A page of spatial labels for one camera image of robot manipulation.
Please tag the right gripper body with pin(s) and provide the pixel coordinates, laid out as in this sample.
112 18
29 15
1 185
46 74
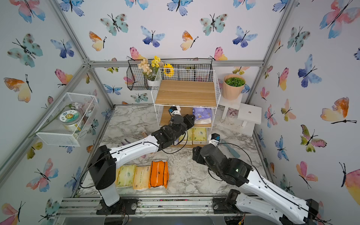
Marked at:
201 159

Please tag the purple tissue pack shelf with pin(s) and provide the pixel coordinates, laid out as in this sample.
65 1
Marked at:
202 115

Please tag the green tissue pack top shelf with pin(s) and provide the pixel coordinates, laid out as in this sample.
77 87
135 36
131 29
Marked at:
125 176

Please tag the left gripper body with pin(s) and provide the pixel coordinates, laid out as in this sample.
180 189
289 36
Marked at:
184 125

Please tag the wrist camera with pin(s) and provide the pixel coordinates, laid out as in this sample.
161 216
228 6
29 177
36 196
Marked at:
174 110
214 139

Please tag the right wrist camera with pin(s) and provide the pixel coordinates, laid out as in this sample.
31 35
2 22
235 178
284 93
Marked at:
214 139

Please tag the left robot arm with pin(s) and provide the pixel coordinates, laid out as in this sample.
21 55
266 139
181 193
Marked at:
105 161

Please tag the white wire shelf rack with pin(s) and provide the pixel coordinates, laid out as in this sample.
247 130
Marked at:
186 95

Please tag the pink pot green plant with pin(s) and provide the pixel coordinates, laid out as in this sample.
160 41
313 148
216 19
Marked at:
232 86

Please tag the white pot with flowers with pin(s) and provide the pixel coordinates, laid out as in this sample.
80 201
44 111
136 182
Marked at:
150 69

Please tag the white mesh wall basket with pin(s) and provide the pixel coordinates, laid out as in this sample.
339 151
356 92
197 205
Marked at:
51 130

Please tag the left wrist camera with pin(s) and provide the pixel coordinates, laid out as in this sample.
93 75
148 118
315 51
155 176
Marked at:
174 110

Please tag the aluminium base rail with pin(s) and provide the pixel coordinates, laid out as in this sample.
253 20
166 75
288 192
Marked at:
169 209

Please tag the yellow sunflower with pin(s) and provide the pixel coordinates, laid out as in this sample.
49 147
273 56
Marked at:
168 70

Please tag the white small stand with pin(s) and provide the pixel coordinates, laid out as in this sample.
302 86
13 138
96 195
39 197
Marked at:
249 115

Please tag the orange-yellow tissue pack top shelf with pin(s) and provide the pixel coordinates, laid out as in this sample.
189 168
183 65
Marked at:
142 178

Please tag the teal spatula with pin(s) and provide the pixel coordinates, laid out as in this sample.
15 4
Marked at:
234 153

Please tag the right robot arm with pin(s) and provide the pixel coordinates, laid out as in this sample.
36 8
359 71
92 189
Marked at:
258 195

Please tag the orange tissue pack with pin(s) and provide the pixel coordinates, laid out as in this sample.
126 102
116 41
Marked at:
159 176

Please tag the black wire wall basket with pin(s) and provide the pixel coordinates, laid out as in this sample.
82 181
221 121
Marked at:
191 69

